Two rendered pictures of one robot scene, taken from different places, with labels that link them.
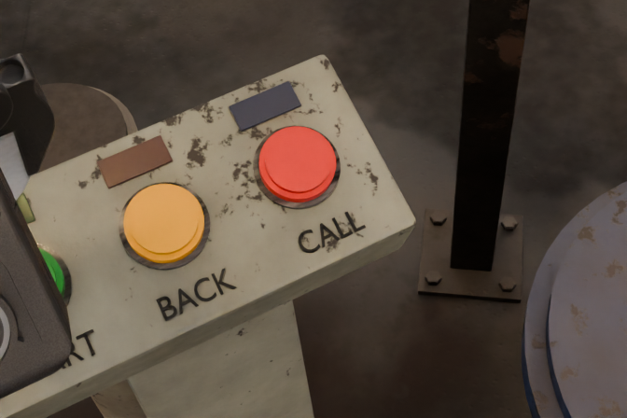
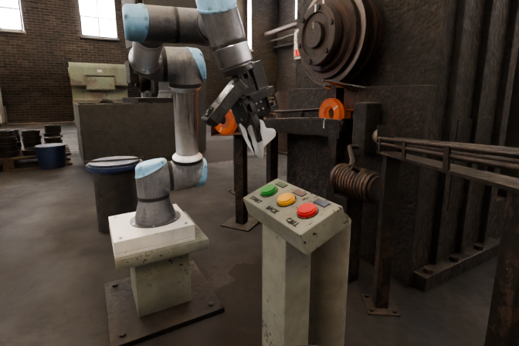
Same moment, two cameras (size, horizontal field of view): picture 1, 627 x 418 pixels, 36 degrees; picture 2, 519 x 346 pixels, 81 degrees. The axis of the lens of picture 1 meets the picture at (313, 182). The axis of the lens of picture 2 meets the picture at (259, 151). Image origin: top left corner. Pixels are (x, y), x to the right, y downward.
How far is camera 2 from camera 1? 0.59 m
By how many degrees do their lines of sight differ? 77
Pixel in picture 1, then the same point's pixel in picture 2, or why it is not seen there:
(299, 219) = (293, 216)
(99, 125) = not seen: hidden behind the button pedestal
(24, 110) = (251, 120)
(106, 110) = not seen: hidden behind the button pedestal
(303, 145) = (310, 207)
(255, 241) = (286, 212)
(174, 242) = (280, 199)
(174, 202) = (289, 196)
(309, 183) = (300, 211)
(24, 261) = (215, 108)
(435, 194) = not seen: outside the picture
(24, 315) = (211, 113)
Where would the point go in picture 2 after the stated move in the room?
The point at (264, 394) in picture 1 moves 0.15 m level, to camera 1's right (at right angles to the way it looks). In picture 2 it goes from (277, 274) to (294, 323)
